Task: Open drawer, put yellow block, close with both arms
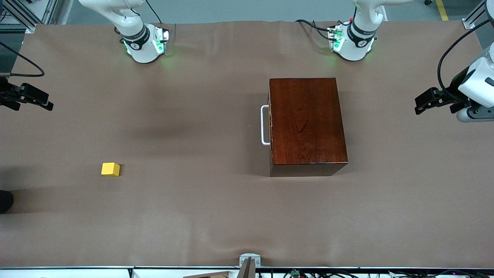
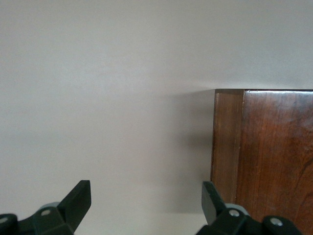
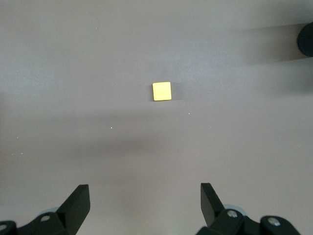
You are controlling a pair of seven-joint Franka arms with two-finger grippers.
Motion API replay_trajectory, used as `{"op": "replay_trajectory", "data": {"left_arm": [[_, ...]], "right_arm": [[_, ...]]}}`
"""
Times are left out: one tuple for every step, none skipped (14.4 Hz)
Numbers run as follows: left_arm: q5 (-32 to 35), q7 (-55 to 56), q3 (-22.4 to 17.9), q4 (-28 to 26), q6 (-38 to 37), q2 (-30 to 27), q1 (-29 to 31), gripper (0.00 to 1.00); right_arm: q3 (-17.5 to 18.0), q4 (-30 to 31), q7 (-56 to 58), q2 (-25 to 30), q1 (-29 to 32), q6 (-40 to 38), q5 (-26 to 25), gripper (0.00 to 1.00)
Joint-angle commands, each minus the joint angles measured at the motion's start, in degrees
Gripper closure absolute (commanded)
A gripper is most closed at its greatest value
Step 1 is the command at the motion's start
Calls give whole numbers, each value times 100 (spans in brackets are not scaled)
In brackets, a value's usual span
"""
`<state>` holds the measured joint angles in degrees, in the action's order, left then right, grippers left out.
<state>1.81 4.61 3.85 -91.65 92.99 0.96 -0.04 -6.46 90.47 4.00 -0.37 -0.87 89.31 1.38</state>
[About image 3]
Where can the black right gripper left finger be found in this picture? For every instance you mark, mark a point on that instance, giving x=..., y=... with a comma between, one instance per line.
x=73, y=210

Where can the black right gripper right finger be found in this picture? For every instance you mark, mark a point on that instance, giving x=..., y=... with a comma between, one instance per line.
x=212, y=213

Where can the yellow cube block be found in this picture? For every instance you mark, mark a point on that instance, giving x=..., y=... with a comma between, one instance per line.
x=162, y=91

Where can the brown table cover sheet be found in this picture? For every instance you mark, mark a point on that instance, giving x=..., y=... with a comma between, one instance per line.
x=73, y=73

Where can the black round object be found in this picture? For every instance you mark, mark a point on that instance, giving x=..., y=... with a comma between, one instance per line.
x=306, y=40

